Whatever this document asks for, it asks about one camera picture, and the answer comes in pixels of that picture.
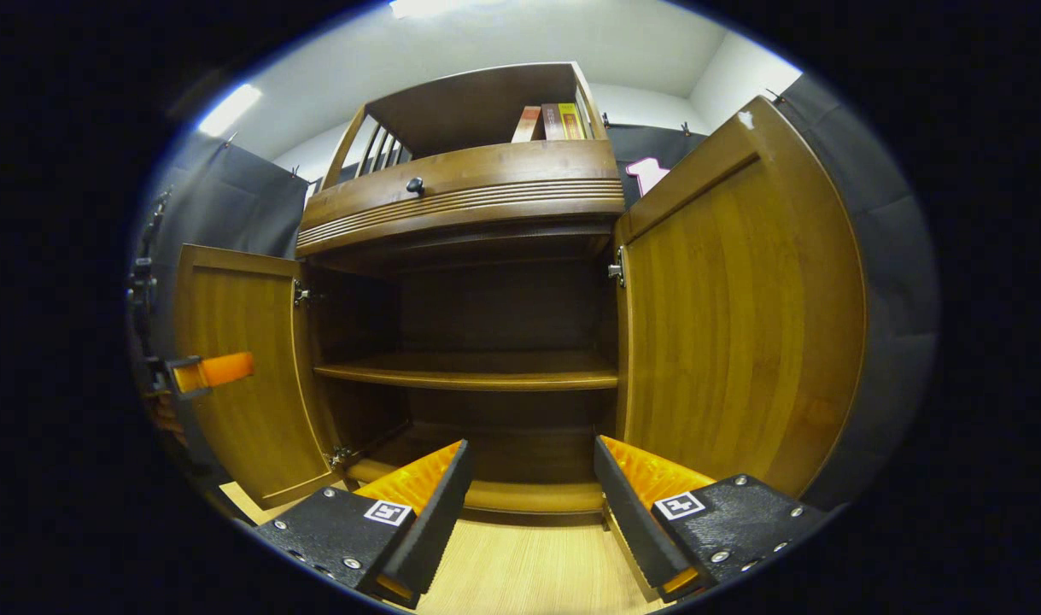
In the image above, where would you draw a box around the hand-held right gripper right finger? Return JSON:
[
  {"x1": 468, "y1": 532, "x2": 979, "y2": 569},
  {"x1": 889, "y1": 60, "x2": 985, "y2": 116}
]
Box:
[{"x1": 594, "y1": 436, "x2": 828, "y2": 603}]

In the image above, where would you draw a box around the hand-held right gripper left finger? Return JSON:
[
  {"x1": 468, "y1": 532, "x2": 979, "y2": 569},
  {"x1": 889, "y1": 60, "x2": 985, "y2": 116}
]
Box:
[{"x1": 254, "y1": 439, "x2": 476, "y2": 609}]

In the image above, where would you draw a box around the wooden cabinet door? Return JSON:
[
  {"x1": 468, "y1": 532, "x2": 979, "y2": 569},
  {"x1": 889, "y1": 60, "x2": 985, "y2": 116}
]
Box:
[
  {"x1": 172, "y1": 243, "x2": 342, "y2": 511},
  {"x1": 604, "y1": 96, "x2": 868, "y2": 599}
]

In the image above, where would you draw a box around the wooden double-door shoe cabinet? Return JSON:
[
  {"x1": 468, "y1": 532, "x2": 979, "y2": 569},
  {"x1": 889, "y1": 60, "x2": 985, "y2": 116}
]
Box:
[{"x1": 172, "y1": 61, "x2": 868, "y2": 599}]

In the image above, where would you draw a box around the wooden inner shelf board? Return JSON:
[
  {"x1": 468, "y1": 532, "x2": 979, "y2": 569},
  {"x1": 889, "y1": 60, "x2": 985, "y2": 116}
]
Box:
[{"x1": 313, "y1": 350, "x2": 621, "y2": 392}]

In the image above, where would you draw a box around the long ceiling light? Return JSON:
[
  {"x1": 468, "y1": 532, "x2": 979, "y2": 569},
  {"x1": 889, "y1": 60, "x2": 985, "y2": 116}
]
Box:
[{"x1": 197, "y1": 83, "x2": 263, "y2": 138}]

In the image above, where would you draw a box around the black backdrop cloth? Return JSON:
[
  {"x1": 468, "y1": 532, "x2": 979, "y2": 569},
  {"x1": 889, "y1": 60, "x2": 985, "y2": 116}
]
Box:
[{"x1": 127, "y1": 73, "x2": 941, "y2": 513}]

